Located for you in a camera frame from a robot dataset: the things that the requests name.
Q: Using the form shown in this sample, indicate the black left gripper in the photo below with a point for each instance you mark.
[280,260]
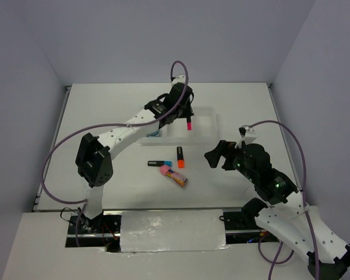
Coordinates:
[188,112]

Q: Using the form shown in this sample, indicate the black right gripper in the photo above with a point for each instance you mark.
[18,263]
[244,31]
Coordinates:
[223,147]

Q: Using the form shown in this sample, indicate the pink highlighter with black cap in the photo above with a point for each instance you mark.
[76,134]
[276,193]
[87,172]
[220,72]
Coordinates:
[189,124]

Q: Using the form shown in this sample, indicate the blue cleaning gel jar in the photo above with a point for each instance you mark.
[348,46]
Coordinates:
[154,134]

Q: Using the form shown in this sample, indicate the orange highlighter with black cap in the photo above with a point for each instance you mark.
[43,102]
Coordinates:
[180,157]

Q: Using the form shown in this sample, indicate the pink tube of coloured pens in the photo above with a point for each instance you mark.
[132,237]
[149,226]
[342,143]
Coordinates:
[174,176]

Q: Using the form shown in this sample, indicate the blue highlighter with black cap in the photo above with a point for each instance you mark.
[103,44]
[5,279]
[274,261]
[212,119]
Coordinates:
[158,163]

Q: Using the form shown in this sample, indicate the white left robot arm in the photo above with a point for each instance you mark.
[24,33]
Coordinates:
[95,155]

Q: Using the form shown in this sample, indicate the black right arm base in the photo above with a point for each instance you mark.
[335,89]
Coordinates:
[239,230]

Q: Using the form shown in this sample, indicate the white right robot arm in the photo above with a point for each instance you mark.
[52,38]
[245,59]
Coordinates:
[279,209]

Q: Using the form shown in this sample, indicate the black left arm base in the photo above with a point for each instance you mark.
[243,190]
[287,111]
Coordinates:
[103,232]

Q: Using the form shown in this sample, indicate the clear three-compartment plastic organizer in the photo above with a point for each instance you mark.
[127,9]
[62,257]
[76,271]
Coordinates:
[204,131]

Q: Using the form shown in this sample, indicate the white foil-covered front panel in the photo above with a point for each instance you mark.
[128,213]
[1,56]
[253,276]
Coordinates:
[172,231]

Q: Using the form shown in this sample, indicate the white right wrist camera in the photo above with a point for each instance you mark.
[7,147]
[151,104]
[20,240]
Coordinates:
[248,136]

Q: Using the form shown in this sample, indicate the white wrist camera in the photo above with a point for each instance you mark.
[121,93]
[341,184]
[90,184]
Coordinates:
[248,136]
[178,79]

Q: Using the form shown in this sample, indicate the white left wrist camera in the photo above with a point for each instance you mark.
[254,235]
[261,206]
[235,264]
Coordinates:
[178,79]

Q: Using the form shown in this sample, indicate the silver metal table rail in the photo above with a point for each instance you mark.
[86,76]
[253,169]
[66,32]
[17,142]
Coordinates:
[235,208]

